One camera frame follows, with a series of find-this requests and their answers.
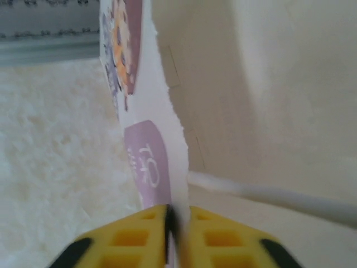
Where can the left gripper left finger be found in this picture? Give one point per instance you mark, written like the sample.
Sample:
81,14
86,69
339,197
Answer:
131,243

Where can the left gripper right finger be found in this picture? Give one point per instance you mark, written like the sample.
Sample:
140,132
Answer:
223,243

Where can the white cartoon print paper bag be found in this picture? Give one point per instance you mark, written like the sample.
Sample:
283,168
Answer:
251,97

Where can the aluminium side rail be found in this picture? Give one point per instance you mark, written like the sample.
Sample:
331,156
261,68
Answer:
42,53

